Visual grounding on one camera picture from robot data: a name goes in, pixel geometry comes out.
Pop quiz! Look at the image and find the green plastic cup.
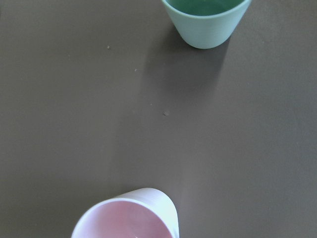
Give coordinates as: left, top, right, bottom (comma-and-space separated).
162, 0, 251, 49

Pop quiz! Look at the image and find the pink plastic cup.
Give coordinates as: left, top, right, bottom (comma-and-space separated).
71, 188, 180, 238

